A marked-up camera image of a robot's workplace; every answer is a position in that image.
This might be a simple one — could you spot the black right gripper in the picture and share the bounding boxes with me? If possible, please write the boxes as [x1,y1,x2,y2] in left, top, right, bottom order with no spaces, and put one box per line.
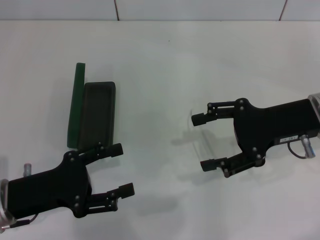
[191,97,320,179]

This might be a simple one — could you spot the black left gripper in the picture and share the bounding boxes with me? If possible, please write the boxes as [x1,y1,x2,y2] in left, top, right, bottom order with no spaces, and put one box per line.
[7,141,136,219]

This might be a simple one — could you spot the clear white glasses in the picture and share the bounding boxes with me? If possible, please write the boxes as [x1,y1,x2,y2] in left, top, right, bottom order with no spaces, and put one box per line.
[186,108,241,171]

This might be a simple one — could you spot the green glasses case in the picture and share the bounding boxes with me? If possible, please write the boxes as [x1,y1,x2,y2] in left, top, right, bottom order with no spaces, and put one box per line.
[66,62,116,154]

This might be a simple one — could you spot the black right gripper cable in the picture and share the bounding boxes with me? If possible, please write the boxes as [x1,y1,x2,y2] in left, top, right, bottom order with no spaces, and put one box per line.
[287,134,317,160]

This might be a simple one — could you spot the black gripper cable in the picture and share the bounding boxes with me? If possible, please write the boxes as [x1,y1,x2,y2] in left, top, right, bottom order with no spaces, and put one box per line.
[4,214,39,229]
[287,134,317,160]

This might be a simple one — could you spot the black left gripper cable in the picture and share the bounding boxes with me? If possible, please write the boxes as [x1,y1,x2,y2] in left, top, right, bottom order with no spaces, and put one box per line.
[4,214,39,229]

